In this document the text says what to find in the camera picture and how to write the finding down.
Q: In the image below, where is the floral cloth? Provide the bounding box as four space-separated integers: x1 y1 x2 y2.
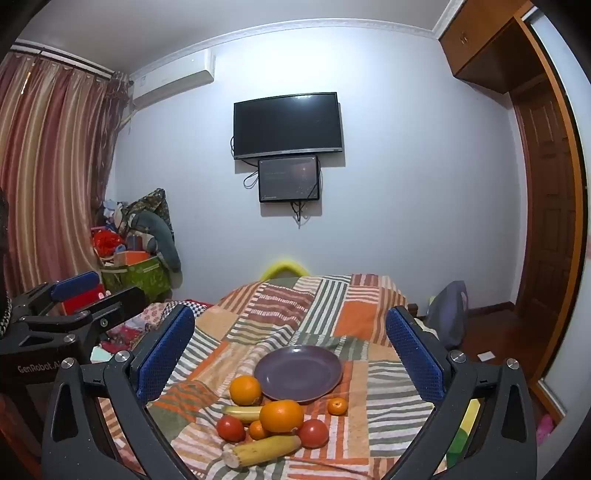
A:
107 302 177 356

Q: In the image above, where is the purple plate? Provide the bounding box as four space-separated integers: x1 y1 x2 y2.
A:
254 345 344 402

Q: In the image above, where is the brown wooden door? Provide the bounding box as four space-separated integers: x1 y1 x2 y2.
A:
510 76 580 324

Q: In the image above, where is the wooden framed sliding door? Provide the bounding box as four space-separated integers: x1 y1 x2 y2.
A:
515 7 591 418

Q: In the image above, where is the wooden overhead cabinet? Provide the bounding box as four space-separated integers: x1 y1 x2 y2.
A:
438 0 546 95

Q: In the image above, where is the small yellow-green banana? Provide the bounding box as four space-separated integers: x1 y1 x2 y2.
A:
222 405 264 423

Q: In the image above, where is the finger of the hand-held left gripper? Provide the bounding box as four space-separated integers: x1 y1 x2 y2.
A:
18 286 147 344
11 271 105 320

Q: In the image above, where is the large yellow banana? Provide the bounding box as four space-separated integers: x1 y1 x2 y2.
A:
222 435 302 468

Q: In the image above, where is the large orange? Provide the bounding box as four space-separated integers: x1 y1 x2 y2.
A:
259 400 304 433

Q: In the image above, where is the red tomato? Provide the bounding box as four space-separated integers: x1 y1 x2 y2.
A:
298 418 329 448
217 415 246 443

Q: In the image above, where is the red box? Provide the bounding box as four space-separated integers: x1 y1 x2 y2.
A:
60 284 107 315

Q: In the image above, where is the striped red curtain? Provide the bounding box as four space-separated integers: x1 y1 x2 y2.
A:
0 46 130 301

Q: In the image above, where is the small black wall monitor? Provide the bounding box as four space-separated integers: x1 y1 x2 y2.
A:
257 155 321 204

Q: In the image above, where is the dark patterned cushion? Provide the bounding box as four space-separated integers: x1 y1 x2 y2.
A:
124 188 174 232

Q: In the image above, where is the checkered cloth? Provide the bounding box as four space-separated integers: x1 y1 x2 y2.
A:
181 299 214 320

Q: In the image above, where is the red plastic bag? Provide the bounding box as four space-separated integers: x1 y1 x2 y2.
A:
92 228 123 257

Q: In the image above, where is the medium orange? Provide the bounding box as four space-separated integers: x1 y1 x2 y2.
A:
229 375 263 407

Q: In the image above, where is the grey plush toy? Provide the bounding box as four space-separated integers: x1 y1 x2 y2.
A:
127 210 182 271

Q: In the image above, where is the striped patchwork blanket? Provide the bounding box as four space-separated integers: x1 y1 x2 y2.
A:
99 273 462 480

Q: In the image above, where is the curtain rod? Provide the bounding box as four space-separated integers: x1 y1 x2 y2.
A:
9 41 116 78

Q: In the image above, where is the pink slipper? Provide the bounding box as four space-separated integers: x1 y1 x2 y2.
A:
537 414 556 445

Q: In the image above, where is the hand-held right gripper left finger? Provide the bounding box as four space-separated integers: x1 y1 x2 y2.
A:
41 305 195 480

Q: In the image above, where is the yellow curved object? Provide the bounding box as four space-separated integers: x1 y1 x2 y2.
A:
261 260 308 280

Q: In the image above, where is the black wall television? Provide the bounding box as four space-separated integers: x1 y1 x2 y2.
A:
233 92 345 161

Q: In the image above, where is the white air conditioner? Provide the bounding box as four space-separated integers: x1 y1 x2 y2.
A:
131 50 217 108

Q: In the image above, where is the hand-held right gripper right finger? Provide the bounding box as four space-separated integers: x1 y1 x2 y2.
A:
385 305 539 480

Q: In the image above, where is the yellow-green sheet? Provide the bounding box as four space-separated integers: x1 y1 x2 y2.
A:
447 399 482 468

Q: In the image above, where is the green cardboard box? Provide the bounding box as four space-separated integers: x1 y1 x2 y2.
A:
100 256 172 302

